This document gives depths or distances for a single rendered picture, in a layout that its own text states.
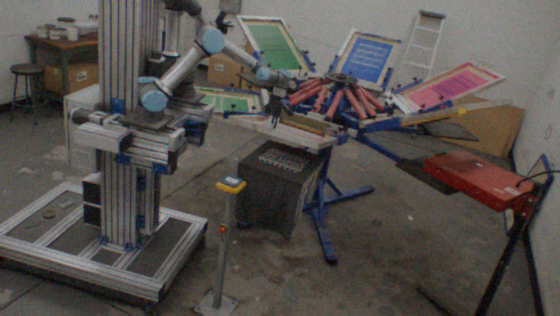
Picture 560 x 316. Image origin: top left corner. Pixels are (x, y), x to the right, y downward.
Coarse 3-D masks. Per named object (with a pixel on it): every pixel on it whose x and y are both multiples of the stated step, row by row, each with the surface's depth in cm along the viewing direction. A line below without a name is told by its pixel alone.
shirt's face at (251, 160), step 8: (264, 144) 310; (272, 144) 313; (280, 144) 315; (256, 152) 296; (288, 152) 304; (296, 152) 306; (304, 152) 309; (248, 160) 283; (256, 160) 285; (312, 160) 299; (320, 160) 301; (256, 168) 275; (264, 168) 277; (272, 168) 278; (280, 168) 280; (304, 168) 285; (312, 168) 287; (288, 176) 272; (296, 176) 273; (304, 176) 275
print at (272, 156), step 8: (264, 152) 298; (272, 152) 300; (280, 152) 302; (264, 160) 287; (272, 160) 289; (280, 160) 291; (288, 160) 293; (296, 160) 295; (304, 160) 297; (288, 168) 282; (296, 168) 284
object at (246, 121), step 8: (232, 120) 263; (240, 120) 261; (248, 120) 262; (256, 120) 296; (264, 120) 310; (256, 128) 258; (264, 128) 256; (280, 136) 253; (288, 136) 251; (296, 136) 250; (304, 144) 248; (312, 144) 247; (320, 144) 248; (328, 144) 268
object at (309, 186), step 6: (318, 168) 294; (312, 174) 283; (318, 174) 306; (306, 180) 272; (312, 180) 292; (306, 186) 280; (312, 186) 298; (306, 192) 292; (312, 192) 304; (306, 198) 297; (300, 204) 282; (300, 210) 287; (300, 216) 291; (294, 228) 290
